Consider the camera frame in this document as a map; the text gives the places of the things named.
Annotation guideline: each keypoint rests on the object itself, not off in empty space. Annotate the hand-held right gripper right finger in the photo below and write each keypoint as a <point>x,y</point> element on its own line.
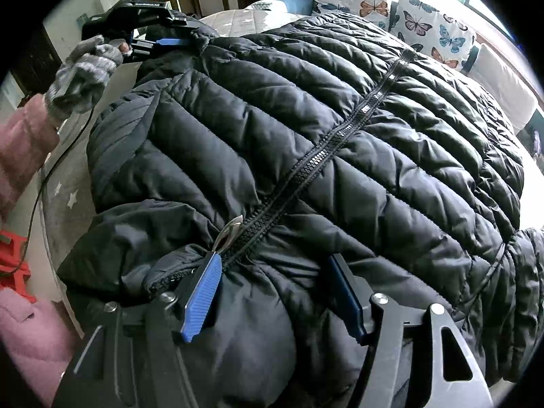
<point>344,297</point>

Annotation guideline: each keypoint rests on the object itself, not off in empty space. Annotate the dark furniture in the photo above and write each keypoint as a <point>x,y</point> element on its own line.
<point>34,63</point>

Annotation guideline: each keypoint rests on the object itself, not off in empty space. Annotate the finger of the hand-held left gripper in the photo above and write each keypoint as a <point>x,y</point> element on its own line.
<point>172,42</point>
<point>174,27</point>

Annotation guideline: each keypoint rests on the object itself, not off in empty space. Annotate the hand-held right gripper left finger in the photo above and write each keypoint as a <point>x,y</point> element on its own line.
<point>204,293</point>

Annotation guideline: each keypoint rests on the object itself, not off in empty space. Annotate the white striped cloth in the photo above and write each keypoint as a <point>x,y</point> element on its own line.
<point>261,5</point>

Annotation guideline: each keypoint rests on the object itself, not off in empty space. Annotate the person's pink coat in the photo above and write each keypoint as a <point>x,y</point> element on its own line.
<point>34,340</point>

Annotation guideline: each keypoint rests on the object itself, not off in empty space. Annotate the person's left forearm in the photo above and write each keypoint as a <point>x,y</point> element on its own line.
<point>21,153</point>

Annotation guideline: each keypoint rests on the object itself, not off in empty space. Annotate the purple object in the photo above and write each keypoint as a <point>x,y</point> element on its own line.
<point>536,142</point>

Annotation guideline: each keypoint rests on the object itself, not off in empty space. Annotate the blue wall sign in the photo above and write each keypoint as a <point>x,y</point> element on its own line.
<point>82,19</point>

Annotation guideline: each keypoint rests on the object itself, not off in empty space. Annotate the black puffer jacket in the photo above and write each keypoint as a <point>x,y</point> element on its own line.
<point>297,136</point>

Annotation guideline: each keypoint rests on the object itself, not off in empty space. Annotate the person's left hand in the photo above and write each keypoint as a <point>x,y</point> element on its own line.
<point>80,76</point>

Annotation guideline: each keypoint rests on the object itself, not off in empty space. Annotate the red plastic stool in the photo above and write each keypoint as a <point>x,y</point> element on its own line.
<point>12,280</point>

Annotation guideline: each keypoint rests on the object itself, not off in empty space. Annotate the butterfly print pillow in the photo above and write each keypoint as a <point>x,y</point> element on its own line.
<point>365,4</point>
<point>442,29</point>

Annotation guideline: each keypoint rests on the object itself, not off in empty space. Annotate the white cushion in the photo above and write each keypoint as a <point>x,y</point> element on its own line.
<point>505,85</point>

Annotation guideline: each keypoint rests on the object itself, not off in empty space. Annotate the window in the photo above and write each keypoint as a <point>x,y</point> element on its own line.
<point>488,12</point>

